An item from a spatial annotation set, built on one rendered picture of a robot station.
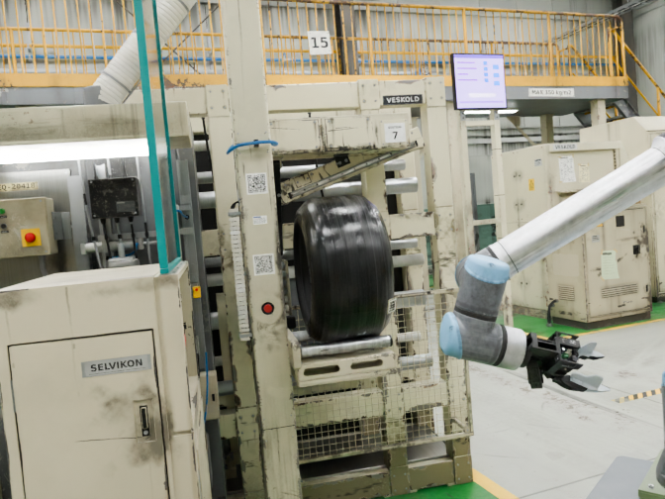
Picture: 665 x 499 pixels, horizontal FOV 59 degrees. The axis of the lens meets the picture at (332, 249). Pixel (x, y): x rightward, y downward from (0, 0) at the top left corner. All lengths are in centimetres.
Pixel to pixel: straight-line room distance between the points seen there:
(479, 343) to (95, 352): 84
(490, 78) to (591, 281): 231
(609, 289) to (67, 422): 592
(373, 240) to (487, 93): 438
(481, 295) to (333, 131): 138
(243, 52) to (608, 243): 516
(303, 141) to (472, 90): 391
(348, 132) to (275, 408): 113
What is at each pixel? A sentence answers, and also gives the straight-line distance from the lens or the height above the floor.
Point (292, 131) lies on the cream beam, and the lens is 242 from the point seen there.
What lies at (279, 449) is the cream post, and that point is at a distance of 227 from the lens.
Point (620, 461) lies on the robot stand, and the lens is 197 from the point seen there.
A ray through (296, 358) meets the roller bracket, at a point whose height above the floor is 89.
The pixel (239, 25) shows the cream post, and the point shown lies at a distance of 223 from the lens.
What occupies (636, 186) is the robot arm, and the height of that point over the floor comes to 138.
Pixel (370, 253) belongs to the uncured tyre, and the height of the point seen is 123.
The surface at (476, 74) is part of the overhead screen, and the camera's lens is 624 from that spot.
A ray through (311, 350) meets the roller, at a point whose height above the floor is 90.
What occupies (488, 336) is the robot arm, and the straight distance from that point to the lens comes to 126.
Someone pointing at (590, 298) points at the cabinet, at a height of 33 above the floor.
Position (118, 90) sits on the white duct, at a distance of 248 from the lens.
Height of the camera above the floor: 136
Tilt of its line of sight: 3 degrees down
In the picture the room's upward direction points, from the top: 5 degrees counter-clockwise
